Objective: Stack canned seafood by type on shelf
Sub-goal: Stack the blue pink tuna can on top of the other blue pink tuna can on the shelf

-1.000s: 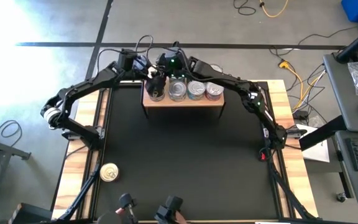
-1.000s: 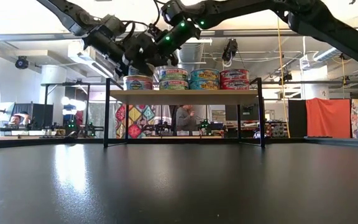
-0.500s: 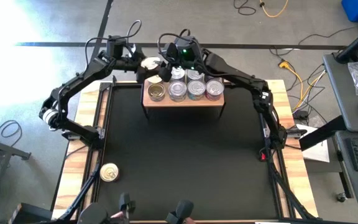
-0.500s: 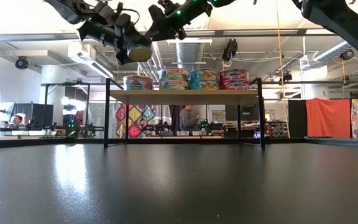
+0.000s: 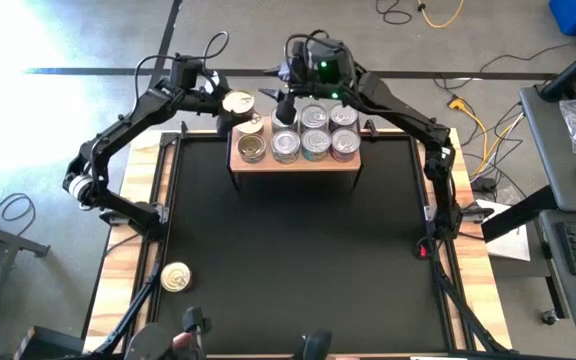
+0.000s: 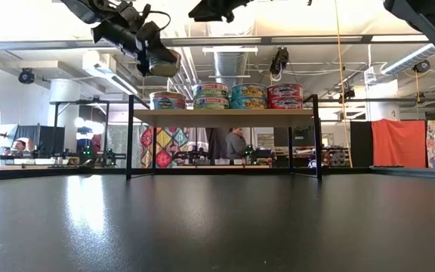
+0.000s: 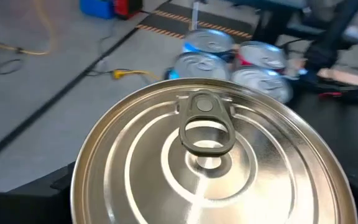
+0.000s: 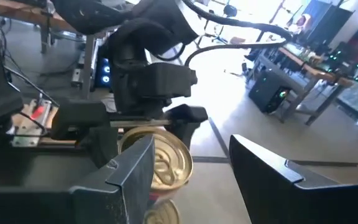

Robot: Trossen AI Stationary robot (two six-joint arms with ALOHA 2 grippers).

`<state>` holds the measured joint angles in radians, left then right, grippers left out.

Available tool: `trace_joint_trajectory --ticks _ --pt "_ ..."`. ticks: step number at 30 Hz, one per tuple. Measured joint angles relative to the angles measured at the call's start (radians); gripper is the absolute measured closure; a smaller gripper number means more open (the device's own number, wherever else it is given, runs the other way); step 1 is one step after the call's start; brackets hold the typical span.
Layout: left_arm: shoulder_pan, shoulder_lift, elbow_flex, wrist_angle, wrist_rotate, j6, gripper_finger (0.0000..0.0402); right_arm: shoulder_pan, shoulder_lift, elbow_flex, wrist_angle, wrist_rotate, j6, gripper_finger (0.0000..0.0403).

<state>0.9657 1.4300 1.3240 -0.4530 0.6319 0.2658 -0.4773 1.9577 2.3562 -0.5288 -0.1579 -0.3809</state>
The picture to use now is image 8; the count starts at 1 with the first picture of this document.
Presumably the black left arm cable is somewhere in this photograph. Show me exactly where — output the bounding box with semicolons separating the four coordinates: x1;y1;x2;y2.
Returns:
154;0;294;68

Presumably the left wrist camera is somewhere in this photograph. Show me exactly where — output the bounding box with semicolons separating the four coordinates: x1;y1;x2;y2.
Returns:
109;18;186;65

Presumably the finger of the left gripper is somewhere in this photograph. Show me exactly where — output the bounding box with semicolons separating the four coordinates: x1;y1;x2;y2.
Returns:
51;101;119;167
166;104;209;147

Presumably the black computer tower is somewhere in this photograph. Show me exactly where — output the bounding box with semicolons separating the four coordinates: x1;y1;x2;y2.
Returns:
249;70;291;114

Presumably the wooden workbench with metal legs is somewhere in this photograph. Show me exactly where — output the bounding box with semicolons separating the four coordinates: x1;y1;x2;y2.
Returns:
0;0;77;54
253;46;357;127

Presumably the blue grey cabinet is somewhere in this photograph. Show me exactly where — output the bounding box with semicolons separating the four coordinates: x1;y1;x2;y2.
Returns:
303;0;354;47

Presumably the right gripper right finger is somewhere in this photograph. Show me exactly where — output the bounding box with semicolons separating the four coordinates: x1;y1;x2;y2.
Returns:
229;134;338;224

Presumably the black box with blue lights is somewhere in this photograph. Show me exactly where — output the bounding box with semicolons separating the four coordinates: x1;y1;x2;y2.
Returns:
94;57;112;88

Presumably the person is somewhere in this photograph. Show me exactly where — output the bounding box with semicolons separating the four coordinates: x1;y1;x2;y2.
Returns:
293;14;312;34

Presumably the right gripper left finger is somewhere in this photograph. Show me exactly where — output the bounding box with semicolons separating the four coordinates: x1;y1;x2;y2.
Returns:
73;134;155;224

